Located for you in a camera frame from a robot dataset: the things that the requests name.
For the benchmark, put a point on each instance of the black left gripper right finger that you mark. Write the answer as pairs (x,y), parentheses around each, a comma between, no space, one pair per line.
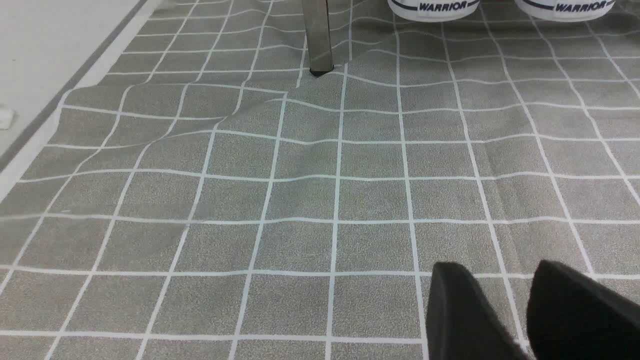
(569,316)

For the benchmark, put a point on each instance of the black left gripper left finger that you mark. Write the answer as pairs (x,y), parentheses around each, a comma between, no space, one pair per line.
(461,324)

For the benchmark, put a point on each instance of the metal shoe rack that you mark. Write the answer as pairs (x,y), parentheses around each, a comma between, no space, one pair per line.
(317,29)

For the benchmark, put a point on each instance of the grey checked floor cloth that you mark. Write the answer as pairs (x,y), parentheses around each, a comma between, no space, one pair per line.
(210,199)

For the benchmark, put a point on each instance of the black lace-up sneaker right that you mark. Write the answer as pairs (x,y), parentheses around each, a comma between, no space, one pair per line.
(565,11)

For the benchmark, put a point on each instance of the black lace-up sneaker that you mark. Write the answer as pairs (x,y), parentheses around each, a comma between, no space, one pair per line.
(433,11)
(565,11)

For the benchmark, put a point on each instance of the black lace-up sneaker left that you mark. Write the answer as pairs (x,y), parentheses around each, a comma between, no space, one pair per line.
(433,11)

